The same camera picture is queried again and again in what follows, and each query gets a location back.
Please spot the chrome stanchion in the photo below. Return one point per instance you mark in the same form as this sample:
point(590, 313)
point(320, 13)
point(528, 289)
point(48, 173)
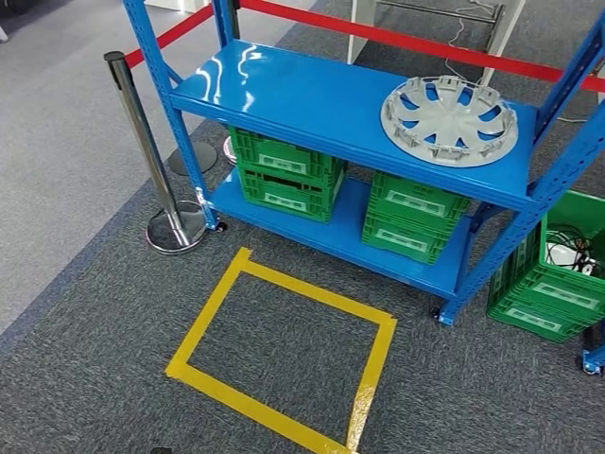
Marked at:
point(142, 138)

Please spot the dark round stanchion base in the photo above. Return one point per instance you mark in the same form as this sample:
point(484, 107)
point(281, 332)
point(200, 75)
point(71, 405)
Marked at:
point(207, 157)

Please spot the white lit plinth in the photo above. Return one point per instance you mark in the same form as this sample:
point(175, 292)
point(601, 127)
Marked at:
point(175, 5)

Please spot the dark stanchion post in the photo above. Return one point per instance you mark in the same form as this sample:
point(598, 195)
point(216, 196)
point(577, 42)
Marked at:
point(232, 19)

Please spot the white panel desk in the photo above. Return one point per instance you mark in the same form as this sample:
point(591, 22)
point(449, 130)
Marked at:
point(361, 28)

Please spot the white power adapter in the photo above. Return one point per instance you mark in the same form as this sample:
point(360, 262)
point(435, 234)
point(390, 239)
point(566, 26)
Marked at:
point(562, 255)

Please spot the grey plastic wheel hubcap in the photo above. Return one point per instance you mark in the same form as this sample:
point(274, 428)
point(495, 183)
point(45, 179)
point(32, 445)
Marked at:
point(449, 122)

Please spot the yellow floor tape square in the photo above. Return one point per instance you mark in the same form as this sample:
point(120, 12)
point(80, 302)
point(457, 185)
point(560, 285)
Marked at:
point(265, 410)

